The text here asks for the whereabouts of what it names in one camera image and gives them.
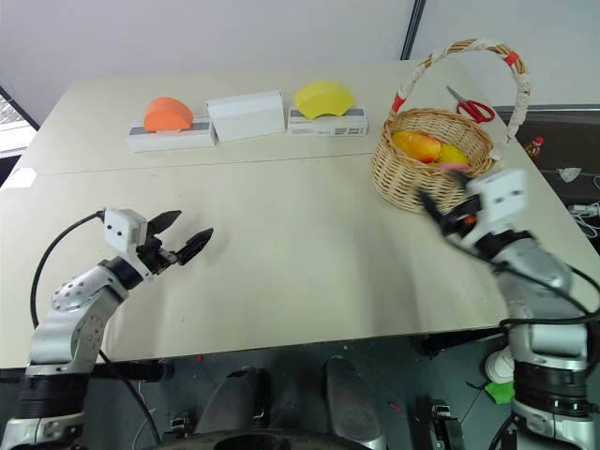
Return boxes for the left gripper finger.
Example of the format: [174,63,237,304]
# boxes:
[147,209,183,236]
[176,227,216,267]

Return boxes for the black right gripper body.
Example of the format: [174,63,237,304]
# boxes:
[440,195,485,241]

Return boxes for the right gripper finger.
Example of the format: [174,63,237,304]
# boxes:
[417,188,458,236]
[446,168,475,189]

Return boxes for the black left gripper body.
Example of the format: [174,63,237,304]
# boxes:
[137,232,183,277]

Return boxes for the small yellow fruit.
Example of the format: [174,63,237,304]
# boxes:
[437,142,472,167]

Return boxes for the yellow red mango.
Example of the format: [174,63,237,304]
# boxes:
[391,130,443,165]

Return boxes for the flat white grey-striped box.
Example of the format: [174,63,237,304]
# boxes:
[124,113,218,153]

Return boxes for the yellow bottle with red cap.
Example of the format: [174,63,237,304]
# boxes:
[525,135,547,163]

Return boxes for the orange foam arch block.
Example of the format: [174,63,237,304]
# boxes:
[142,96,195,133]

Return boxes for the plain white cardboard box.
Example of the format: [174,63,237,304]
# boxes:
[205,89,286,143]

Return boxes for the white box with printed label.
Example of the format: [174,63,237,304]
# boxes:
[287,104,370,139]

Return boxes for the white tape roll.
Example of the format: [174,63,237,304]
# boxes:
[484,348,518,383]

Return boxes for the small white card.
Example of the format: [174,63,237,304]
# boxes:
[1,166,38,189]

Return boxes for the yellow foam arch block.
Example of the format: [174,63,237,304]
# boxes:
[292,80,357,121]

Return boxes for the dark rounded robot leg shape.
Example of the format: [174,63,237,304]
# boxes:
[193,367,272,435]
[324,355,386,443]

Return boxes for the green crumpled object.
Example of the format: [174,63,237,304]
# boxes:
[484,380,518,405]

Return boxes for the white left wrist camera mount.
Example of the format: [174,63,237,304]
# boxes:
[103,208,157,284]

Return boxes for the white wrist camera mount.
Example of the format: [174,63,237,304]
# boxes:
[103,208,157,284]
[467,168,531,236]

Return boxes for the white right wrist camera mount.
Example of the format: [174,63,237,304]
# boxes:
[467,168,531,236]

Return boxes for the wicker basket with handle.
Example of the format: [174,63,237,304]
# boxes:
[369,37,533,215]

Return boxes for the red handled scissors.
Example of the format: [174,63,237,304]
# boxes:
[445,85,497,125]

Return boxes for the black table frame bar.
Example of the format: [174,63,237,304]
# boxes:
[0,360,175,383]

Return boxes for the white tangled cable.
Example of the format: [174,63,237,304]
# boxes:
[567,200,600,238]

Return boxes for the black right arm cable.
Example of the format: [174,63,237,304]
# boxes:
[442,236,600,330]

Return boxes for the dark window frame post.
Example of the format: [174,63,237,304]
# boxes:
[399,0,427,62]

